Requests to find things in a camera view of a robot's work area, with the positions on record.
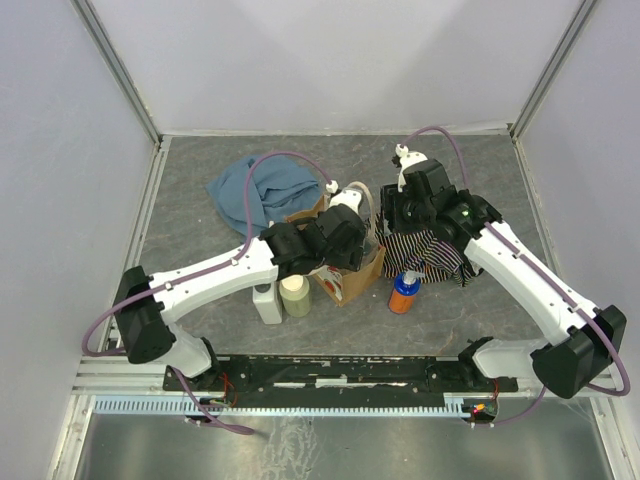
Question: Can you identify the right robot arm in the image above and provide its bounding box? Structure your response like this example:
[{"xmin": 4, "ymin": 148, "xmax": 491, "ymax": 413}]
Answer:
[{"xmin": 381, "ymin": 149, "xmax": 630, "ymax": 399}]

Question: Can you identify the white bottle with grey cap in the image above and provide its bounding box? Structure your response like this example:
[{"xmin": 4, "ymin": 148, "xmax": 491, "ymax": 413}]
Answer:
[{"xmin": 252, "ymin": 282, "xmax": 283, "ymax": 325}]

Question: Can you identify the blue denim cloth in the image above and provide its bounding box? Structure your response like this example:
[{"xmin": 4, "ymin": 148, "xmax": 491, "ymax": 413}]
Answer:
[{"xmin": 206, "ymin": 155, "xmax": 321, "ymax": 235}]

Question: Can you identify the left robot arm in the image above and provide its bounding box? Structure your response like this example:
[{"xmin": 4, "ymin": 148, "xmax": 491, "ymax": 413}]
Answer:
[{"xmin": 114, "ymin": 205, "xmax": 366, "ymax": 390}]

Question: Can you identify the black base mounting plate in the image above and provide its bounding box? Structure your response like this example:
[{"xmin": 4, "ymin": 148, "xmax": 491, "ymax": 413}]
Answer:
[{"xmin": 185, "ymin": 354, "xmax": 518, "ymax": 407}]

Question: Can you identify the clear bottle with grey cap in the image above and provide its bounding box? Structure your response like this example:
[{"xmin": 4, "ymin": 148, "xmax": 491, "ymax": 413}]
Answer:
[{"xmin": 361, "ymin": 237, "xmax": 380, "ymax": 268}]

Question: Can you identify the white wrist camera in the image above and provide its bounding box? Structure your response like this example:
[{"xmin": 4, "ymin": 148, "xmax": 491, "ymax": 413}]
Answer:
[
  {"xmin": 392, "ymin": 144, "xmax": 428, "ymax": 192},
  {"xmin": 325, "ymin": 181, "xmax": 365, "ymax": 214}
]

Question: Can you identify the orange bottle with blue cap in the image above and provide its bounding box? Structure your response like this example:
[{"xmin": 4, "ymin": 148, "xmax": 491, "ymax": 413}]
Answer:
[{"xmin": 388, "ymin": 270, "xmax": 425, "ymax": 314}]

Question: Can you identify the white bottle with cream cap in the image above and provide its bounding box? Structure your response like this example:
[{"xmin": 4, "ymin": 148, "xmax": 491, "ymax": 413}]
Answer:
[{"xmin": 279, "ymin": 275, "xmax": 311, "ymax": 318}]

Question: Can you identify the black white striped cloth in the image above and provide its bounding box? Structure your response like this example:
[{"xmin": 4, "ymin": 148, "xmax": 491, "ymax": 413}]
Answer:
[{"xmin": 375, "ymin": 216, "xmax": 483, "ymax": 287}]

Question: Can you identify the watermelon print canvas bag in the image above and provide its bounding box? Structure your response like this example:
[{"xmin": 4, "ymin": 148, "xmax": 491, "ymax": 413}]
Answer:
[{"xmin": 310, "ymin": 181, "xmax": 386, "ymax": 307}]

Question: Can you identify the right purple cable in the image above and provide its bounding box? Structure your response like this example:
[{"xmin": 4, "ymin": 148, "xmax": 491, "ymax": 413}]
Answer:
[{"xmin": 402, "ymin": 125, "xmax": 631, "ymax": 429}]

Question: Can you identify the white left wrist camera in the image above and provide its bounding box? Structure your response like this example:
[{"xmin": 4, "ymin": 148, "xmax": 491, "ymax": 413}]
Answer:
[{"xmin": 325, "ymin": 181, "xmax": 365, "ymax": 214}]

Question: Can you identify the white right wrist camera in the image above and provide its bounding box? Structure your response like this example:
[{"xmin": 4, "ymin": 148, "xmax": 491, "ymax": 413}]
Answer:
[{"xmin": 392, "ymin": 144, "xmax": 428, "ymax": 192}]

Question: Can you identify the aluminium frame rail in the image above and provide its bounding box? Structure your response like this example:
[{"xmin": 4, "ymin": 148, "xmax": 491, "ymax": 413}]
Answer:
[{"xmin": 72, "ymin": 356, "xmax": 165, "ymax": 395}]

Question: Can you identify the light blue cable duct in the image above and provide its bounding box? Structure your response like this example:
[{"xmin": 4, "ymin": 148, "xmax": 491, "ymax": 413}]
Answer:
[{"xmin": 93, "ymin": 393, "xmax": 471, "ymax": 419}]

